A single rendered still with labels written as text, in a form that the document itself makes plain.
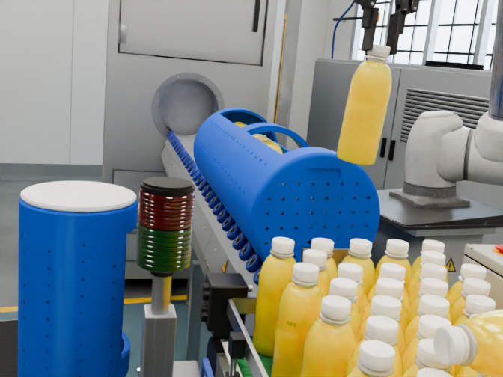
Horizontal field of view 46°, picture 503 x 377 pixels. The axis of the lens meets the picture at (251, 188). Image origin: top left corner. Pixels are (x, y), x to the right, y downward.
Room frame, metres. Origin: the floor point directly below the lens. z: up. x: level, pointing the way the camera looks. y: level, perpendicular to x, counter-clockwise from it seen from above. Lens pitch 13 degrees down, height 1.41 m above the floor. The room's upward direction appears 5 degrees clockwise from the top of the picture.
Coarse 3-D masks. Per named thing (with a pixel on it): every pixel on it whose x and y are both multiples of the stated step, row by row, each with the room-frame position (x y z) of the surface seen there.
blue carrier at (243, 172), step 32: (224, 128) 1.72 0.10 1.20; (256, 128) 1.55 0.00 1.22; (224, 160) 1.49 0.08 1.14; (256, 160) 1.28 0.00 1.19; (288, 160) 1.16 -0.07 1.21; (320, 160) 1.17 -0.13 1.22; (224, 192) 1.42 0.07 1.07; (256, 192) 1.15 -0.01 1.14; (288, 192) 1.15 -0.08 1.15; (320, 192) 1.17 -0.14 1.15; (352, 192) 1.19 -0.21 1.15; (256, 224) 1.14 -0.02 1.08; (288, 224) 1.16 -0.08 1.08; (320, 224) 1.17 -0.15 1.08; (352, 224) 1.19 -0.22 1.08
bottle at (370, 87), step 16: (368, 64) 1.02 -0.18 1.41; (384, 64) 1.03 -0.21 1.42; (352, 80) 1.04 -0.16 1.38; (368, 80) 1.01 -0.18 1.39; (384, 80) 1.01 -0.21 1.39; (352, 96) 1.03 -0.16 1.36; (368, 96) 1.01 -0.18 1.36; (384, 96) 1.02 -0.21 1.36; (352, 112) 1.02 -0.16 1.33; (368, 112) 1.01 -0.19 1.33; (384, 112) 1.02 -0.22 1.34; (352, 128) 1.02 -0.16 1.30; (368, 128) 1.01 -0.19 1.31; (352, 144) 1.02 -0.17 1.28; (368, 144) 1.01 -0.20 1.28; (352, 160) 1.01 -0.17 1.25; (368, 160) 1.02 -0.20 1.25
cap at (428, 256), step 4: (424, 252) 0.98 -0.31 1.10; (428, 252) 0.98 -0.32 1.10; (432, 252) 0.98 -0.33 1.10; (436, 252) 0.98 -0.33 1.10; (424, 256) 0.96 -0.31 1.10; (428, 256) 0.96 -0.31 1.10; (432, 256) 0.96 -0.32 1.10; (436, 256) 0.96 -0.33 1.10; (440, 256) 0.97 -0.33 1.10; (444, 256) 0.97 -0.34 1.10; (424, 260) 0.96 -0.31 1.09; (428, 260) 0.96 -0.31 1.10; (432, 260) 0.95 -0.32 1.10; (436, 260) 0.95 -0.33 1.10; (440, 260) 0.95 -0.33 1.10; (444, 260) 0.96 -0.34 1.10; (440, 264) 0.95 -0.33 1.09
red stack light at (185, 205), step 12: (144, 192) 0.64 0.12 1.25; (192, 192) 0.66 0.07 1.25; (144, 204) 0.63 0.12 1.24; (156, 204) 0.63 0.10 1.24; (168, 204) 0.63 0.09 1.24; (180, 204) 0.63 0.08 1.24; (192, 204) 0.65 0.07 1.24; (144, 216) 0.63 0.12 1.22; (156, 216) 0.63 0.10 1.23; (168, 216) 0.63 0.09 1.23; (180, 216) 0.63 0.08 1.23; (192, 216) 0.65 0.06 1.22; (156, 228) 0.63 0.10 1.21; (168, 228) 0.63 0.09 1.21; (180, 228) 0.63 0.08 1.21
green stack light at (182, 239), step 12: (144, 228) 0.63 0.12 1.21; (144, 240) 0.63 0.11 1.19; (156, 240) 0.63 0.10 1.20; (168, 240) 0.63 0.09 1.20; (180, 240) 0.63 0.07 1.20; (144, 252) 0.63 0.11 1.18; (156, 252) 0.63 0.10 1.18; (168, 252) 0.63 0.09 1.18; (180, 252) 0.64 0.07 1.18; (144, 264) 0.63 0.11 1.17; (156, 264) 0.63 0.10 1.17; (168, 264) 0.63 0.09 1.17; (180, 264) 0.64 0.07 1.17
